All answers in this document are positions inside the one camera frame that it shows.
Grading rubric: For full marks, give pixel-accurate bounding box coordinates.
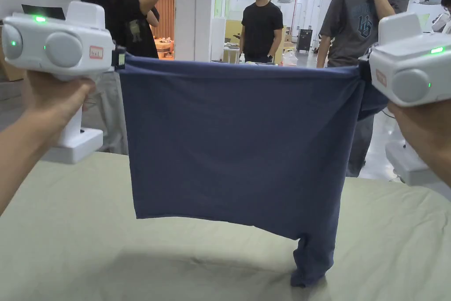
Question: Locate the dark blue shirt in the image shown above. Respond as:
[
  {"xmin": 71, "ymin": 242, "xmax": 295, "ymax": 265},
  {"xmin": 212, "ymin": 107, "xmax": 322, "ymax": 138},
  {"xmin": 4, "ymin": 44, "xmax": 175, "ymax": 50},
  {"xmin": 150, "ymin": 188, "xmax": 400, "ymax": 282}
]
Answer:
[{"xmin": 118, "ymin": 52, "xmax": 390, "ymax": 289}]

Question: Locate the person's left forearm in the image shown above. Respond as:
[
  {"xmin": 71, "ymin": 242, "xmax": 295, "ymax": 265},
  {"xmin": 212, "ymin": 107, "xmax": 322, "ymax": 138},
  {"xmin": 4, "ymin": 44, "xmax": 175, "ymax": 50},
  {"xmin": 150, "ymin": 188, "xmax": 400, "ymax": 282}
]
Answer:
[{"xmin": 0, "ymin": 112, "xmax": 63, "ymax": 218}]

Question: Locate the black equipment cabinet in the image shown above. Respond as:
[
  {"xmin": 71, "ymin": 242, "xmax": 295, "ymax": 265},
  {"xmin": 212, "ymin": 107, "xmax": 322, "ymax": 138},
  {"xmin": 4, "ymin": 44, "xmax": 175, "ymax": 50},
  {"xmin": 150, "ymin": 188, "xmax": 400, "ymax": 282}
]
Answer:
[{"xmin": 296, "ymin": 27, "xmax": 313, "ymax": 54}]

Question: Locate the bed with pale green sheet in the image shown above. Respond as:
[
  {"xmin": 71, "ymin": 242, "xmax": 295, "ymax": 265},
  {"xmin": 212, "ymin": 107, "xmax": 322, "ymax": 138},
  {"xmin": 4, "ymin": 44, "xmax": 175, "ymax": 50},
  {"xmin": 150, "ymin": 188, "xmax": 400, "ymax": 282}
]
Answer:
[{"xmin": 0, "ymin": 151, "xmax": 451, "ymax": 301}]

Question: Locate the person's right hand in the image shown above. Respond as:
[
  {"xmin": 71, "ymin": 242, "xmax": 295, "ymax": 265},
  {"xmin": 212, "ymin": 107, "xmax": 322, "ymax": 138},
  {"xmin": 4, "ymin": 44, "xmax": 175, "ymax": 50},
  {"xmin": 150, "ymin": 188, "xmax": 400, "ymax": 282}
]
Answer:
[{"xmin": 387, "ymin": 98, "xmax": 451, "ymax": 190}]

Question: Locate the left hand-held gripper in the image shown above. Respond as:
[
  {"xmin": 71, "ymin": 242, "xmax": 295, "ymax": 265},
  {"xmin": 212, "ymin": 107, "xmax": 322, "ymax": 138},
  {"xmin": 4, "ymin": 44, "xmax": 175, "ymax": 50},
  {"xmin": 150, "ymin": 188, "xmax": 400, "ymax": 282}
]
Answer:
[{"xmin": 0, "ymin": 0, "xmax": 127, "ymax": 165}]

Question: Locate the person's left hand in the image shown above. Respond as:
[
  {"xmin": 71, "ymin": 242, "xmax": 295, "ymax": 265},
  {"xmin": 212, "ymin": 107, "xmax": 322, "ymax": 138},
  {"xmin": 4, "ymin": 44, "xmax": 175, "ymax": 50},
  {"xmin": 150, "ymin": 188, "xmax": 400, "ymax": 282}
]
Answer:
[{"xmin": 21, "ymin": 67, "xmax": 96, "ymax": 139}]

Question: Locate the clear plastic bag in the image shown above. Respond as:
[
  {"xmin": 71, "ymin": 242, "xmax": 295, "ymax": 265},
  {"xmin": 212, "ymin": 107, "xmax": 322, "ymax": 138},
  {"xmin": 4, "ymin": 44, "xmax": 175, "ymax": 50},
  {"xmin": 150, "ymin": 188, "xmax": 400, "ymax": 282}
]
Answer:
[{"xmin": 281, "ymin": 50, "xmax": 301, "ymax": 68}]

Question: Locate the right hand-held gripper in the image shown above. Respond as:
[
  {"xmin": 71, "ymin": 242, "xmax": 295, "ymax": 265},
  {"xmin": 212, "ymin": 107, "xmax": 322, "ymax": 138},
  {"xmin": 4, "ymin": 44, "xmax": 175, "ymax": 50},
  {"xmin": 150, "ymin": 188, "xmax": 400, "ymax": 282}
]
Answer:
[{"xmin": 357, "ymin": 11, "xmax": 451, "ymax": 186}]

